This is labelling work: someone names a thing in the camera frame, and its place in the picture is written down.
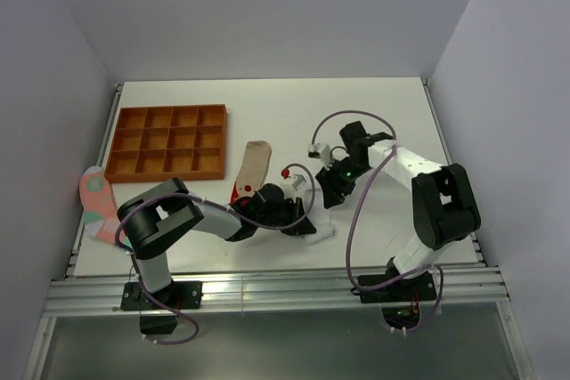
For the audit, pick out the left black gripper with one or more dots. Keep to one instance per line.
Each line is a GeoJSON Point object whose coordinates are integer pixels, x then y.
{"type": "Point", "coordinates": [295, 207]}

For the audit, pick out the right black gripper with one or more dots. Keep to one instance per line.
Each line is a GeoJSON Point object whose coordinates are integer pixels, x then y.
{"type": "Point", "coordinates": [332, 194]}

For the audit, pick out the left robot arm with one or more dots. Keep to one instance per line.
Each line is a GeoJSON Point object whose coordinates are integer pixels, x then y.
{"type": "Point", "coordinates": [159, 217]}

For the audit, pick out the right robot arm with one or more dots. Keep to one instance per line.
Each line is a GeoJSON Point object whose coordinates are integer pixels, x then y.
{"type": "Point", "coordinates": [443, 206]}

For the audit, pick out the beige red reindeer sock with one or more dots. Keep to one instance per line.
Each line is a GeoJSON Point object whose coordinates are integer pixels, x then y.
{"type": "Point", "coordinates": [253, 170]}

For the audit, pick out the orange compartment tray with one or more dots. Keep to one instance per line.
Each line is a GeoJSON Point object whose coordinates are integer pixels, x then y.
{"type": "Point", "coordinates": [155, 144]}

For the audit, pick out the pink patterned sock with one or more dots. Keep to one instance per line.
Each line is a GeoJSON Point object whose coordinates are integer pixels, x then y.
{"type": "Point", "coordinates": [100, 209]}

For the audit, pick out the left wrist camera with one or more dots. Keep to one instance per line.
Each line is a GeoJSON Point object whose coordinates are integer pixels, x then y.
{"type": "Point", "coordinates": [297, 181]}

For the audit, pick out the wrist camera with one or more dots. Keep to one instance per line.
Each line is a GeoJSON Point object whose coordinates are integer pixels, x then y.
{"type": "Point", "coordinates": [297, 181]}
{"type": "Point", "coordinates": [320, 151]}

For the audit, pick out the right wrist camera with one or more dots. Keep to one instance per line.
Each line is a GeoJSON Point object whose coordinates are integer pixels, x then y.
{"type": "Point", "coordinates": [320, 151]}

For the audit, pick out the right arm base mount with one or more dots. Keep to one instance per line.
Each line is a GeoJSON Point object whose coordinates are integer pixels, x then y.
{"type": "Point", "coordinates": [409, 292]}

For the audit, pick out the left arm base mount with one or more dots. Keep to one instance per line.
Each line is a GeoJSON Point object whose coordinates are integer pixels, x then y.
{"type": "Point", "coordinates": [184, 295]}

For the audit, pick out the aluminium frame rail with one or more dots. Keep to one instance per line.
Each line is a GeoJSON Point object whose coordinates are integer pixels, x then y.
{"type": "Point", "coordinates": [264, 291]}

